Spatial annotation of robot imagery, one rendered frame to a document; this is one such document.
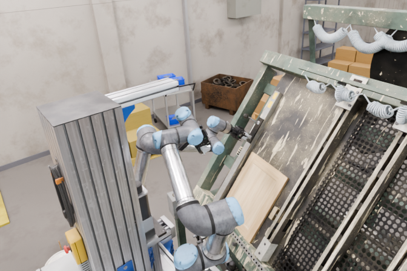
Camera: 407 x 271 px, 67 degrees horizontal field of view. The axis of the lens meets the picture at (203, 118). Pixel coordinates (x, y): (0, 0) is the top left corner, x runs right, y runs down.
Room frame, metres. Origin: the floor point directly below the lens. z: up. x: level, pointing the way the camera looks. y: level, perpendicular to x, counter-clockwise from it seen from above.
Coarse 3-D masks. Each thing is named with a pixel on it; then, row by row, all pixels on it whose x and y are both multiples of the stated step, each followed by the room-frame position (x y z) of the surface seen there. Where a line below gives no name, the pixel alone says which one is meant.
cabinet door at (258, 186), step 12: (252, 156) 1.86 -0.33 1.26; (252, 168) 1.80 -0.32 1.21; (264, 168) 1.73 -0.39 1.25; (240, 180) 1.80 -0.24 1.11; (252, 180) 1.73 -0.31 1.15; (264, 180) 1.67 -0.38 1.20; (276, 180) 1.60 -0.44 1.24; (240, 192) 1.73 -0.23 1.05; (252, 192) 1.67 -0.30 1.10; (264, 192) 1.61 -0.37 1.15; (276, 192) 1.54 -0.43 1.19; (240, 204) 1.67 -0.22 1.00; (252, 204) 1.61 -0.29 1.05; (264, 204) 1.54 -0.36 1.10; (252, 216) 1.55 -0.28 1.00; (264, 216) 1.49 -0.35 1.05; (240, 228) 1.54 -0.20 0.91; (252, 228) 1.49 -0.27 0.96; (252, 240) 1.44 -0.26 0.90
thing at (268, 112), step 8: (272, 96) 2.06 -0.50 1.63; (280, 96) 2.04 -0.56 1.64; (272, 104) 2.01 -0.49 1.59; (264, 112) 2.02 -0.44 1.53; (272, 112) 2.01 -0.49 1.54; (264, 120) 1.98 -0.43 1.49; (256, 136) 1.95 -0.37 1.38; (248, 144) 1.94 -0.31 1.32; (240, 152) 1.94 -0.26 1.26; (248, 152) 1.92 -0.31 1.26; (240, 160) 1.89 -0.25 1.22; (232, 168) 1.90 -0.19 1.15; (240, 168) 1.89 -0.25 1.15; (232, 176) 1.85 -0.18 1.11; (224, 184) 1.85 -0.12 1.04; (224, 192) 1.82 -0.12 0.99; (216, 200) 1.81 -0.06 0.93
